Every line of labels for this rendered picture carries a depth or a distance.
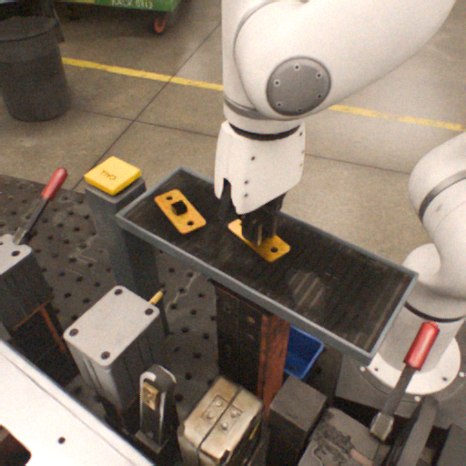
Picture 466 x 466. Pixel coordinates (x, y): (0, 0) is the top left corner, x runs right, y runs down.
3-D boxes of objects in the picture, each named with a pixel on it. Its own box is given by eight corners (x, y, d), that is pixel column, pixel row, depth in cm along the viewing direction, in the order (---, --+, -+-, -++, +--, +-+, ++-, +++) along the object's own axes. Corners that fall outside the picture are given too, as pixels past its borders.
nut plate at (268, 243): (226, 227, 62) (226, 220, 61) (248, 214, 64) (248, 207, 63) (269, 264, 58) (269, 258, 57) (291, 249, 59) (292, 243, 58)
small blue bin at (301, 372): (250, 373, 97) (251, 351, 91) (276, 339, 103) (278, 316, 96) (296, 403, 93) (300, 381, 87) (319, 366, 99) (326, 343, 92)
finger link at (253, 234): (246, 192, 56) (245, 231, 61) (225, 203, 55) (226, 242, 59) (264, 206, 54) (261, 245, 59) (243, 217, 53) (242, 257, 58)
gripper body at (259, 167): (277, 77, 51) (270, 161, 59) (201, 109, 47) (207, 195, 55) (328, 106, 47) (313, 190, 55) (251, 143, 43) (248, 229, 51)
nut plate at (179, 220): (153, 199, 66) (152, 193, 65) (177, 189, 67) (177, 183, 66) (182, 235, 61) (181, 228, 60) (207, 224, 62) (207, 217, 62)
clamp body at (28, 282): (22, 380, 96) (-56, 266, 71) (65, 340, 103) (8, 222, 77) (53, 407, 93) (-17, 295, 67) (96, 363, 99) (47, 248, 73)
